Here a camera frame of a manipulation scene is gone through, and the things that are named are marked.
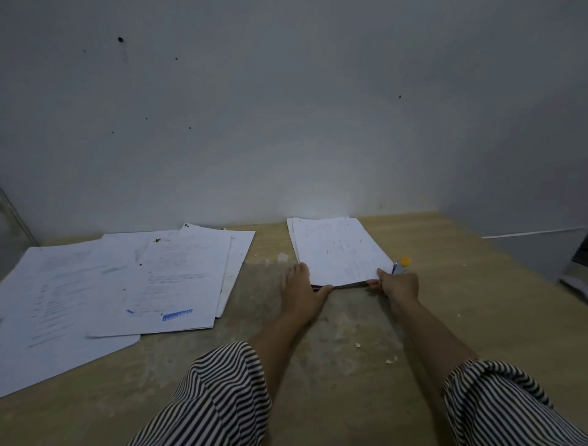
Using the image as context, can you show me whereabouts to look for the person's right hand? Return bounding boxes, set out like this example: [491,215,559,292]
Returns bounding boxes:
[366,268,420,304]

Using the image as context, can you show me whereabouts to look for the person's left hand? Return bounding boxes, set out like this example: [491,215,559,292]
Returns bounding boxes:
[280,262,334,323]

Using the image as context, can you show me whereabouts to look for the stack of white printed papers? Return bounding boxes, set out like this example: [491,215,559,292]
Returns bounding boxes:
[286,216,395,290]

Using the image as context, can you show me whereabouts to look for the person's left forearm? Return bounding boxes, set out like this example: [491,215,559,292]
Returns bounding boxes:
[248,307,319,401]

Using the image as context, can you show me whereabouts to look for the person's right forearm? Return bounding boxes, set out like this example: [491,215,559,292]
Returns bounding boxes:
[388,296,479,392]

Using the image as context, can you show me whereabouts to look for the white paper sheet stained edge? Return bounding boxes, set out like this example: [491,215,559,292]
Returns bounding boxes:
[183,223,256,319]

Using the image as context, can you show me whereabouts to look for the white sheet with blue stamp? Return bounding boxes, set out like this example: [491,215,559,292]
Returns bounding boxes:
[86,224,232,339]

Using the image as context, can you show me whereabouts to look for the black white striped left sleeve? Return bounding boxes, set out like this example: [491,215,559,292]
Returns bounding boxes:
[128,341,273,446]

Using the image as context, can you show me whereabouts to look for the black white striped sleeve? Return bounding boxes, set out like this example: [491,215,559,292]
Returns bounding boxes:
[128,341,273,446]
[441,358,588,446]

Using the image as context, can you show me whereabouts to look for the black white striped right sleeve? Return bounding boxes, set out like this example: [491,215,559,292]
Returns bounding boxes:
[441,358,588,446]

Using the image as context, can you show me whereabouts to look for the dark grey object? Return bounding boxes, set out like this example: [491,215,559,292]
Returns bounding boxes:
[558,233,588,301]

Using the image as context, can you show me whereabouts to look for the plain white paper sheet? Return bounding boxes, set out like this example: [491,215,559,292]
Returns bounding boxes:
[101,230,181,265]

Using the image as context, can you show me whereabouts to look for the large white printed sheet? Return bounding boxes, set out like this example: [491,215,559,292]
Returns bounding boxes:
[0,239,141,399]

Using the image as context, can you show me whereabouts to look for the grey metal rod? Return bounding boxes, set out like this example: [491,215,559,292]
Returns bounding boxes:
[0,187,40,247]

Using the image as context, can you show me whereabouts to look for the white cable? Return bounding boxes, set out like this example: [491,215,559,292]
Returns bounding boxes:
[481,225,588,240]

